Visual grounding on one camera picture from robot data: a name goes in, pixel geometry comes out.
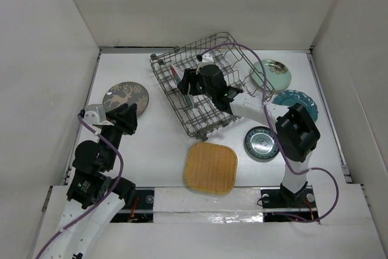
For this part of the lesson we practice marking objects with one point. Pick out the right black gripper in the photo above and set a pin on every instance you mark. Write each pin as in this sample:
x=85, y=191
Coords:
x=189, y=76

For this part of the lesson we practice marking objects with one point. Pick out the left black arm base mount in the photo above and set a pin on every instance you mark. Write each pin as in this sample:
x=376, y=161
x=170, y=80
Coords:
x=140, y=210

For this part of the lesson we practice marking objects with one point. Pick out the square woven bamboo plate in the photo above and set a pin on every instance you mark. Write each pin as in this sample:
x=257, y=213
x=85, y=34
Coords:
x=211, y=168

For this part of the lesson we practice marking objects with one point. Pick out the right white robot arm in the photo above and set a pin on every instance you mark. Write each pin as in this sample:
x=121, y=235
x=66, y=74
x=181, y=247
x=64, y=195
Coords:
x=293, y=128

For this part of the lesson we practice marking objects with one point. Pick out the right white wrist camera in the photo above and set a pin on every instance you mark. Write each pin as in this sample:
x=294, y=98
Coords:
x=206, y=59

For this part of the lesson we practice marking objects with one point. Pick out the grey plate with deer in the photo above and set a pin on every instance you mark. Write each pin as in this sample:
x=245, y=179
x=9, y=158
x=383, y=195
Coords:
x=126, y=93

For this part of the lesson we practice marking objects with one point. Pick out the red plate with teal flower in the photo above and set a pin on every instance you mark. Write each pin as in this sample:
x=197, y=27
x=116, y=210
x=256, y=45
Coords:
x=177, y=76

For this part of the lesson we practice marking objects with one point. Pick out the teal scalloped plate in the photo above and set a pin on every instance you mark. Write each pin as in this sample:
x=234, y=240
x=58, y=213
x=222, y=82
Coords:
x=291, y=97

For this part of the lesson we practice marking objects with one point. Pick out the small blue patterned plate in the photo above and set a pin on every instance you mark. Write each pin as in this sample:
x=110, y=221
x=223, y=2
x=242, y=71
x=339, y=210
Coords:
x=260, y=143

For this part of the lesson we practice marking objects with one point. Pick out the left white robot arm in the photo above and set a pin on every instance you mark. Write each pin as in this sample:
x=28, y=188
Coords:
x=97, y=190

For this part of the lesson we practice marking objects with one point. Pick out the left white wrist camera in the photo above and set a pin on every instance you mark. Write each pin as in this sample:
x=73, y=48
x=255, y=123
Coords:
x=94, y=114

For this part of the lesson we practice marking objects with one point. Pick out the grey wire dish rack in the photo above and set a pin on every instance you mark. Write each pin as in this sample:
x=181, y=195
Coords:
x=198, y=116

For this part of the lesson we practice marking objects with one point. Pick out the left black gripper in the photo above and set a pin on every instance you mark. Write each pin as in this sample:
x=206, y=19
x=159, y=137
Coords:
x=123, y=117

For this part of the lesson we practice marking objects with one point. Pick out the mint green floral plate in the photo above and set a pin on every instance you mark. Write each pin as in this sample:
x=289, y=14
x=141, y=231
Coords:
x=278, y=75

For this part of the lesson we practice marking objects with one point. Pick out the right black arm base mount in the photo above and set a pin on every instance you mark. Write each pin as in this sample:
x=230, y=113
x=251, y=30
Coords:
x=278, y=209

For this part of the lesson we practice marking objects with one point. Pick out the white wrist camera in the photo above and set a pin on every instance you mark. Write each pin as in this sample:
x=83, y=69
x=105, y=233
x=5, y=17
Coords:
x=206, y=59
x=94, y=114

